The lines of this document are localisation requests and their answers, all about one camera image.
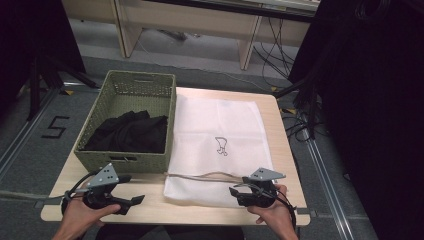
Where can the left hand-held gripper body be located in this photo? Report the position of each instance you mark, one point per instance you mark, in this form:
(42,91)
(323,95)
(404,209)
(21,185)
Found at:
(102,176)

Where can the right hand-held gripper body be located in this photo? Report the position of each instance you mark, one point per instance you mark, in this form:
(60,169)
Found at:
(263,191)

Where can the green woven basket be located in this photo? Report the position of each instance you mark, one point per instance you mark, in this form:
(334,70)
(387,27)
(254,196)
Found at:
(100,133)

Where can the black cloth garment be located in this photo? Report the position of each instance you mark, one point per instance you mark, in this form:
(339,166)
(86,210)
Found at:
(133,133)

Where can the person's right hand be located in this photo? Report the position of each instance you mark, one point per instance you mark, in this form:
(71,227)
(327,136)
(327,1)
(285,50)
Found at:
(275,213)

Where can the person's left hand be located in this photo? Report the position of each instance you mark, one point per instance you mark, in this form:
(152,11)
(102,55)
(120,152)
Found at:
(81,211)

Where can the black metal stand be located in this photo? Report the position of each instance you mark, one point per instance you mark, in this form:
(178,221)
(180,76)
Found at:
(36,83)
(306,100)

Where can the black curtain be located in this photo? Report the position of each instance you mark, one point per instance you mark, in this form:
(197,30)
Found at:
(30,40)
(373,100)

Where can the grey power strip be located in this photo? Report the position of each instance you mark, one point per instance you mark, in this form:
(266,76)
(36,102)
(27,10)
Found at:
(173,35)

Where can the light wooden desk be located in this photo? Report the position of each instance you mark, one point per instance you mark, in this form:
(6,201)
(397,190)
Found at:
(186,16)

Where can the metal floor rail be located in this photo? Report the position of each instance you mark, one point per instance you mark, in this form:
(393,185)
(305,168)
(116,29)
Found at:
(328,186)
(23,133)

